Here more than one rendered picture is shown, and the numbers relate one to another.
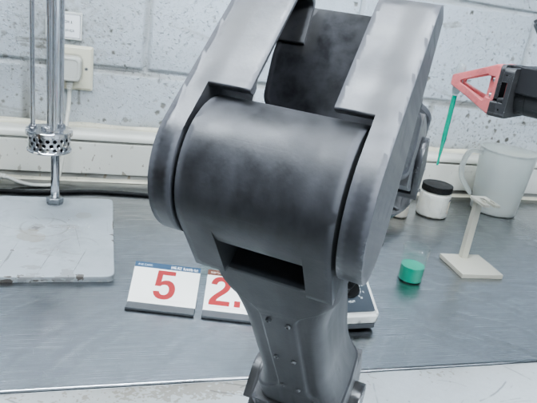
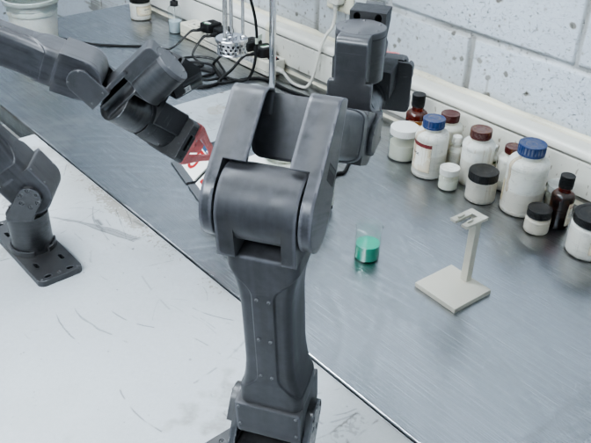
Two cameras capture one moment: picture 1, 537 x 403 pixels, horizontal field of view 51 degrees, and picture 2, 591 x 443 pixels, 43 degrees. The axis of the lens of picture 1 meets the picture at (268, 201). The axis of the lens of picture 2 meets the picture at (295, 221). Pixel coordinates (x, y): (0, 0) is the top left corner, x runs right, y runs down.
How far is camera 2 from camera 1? 1.19 m
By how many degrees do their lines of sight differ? 60
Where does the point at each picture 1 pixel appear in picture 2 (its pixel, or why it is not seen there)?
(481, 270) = (444, 294)
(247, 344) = (173, 207)
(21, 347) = (107, 152)
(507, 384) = (229, 321)
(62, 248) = (212, 122)
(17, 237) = (208, 107)
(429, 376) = (205, 282)
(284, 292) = not seen: outside the picture
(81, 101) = not seen: hidden behind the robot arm
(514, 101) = not seen: hidden behind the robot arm
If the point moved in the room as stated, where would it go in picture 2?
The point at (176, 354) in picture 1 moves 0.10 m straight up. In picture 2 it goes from (140, 190) to (134, 141)
